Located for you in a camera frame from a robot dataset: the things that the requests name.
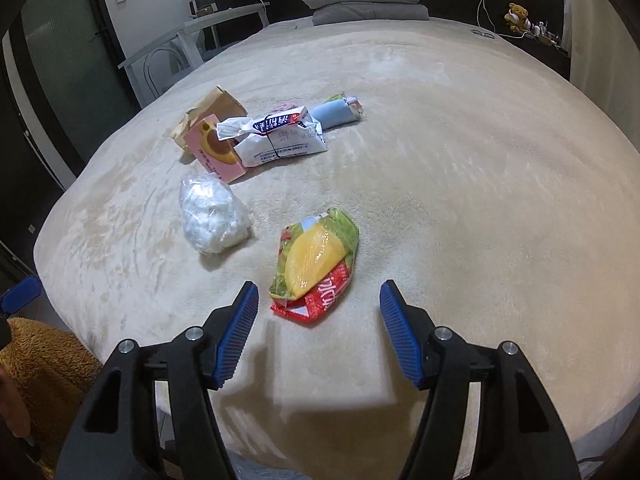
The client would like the dark glass door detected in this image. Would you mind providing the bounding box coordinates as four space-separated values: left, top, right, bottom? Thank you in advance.
0 0 146 196

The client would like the white crumpled wrapper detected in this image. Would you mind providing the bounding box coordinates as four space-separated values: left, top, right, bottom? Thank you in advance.
216 107 329 168

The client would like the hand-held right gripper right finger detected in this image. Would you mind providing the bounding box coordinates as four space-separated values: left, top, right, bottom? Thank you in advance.
379 280 583 480

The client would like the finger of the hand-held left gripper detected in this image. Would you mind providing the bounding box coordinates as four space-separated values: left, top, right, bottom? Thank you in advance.
0 275 42 314

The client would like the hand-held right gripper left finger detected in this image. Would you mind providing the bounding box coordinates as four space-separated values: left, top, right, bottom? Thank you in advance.
54 281 260 480

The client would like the blue and pink packet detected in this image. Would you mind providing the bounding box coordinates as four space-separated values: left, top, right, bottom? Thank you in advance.
312 92 364 132

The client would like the pink printed box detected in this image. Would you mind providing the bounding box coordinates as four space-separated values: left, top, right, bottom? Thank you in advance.
182 114 247 183

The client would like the beige blanket bed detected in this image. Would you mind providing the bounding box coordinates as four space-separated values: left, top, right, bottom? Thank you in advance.
34 15 640 466

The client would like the black nightstand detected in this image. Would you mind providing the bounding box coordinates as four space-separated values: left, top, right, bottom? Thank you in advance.
500 30 572 81

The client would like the white desk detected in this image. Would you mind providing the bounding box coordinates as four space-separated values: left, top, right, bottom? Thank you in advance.
119 2 271 111

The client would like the brown teddy bear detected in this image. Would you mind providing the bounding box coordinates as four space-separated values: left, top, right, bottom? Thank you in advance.
505 3 532 32

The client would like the brown paper bag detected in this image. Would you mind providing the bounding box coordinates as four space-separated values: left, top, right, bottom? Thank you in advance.
170 85 249 151

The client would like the yellow green snack packet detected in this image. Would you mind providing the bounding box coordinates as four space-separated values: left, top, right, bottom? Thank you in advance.
268 207 361 328

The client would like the metal frame chair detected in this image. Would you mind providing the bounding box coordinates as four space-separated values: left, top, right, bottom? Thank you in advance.
145 47 187 92

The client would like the grey folded pillow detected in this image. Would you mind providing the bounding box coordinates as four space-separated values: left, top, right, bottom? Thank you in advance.
312 4 431 26

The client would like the group of small bottles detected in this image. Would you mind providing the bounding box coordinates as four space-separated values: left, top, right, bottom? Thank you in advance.
530 20 567 47

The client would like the clear bag of white tissue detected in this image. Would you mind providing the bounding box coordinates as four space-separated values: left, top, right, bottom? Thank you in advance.
179 170 252 256

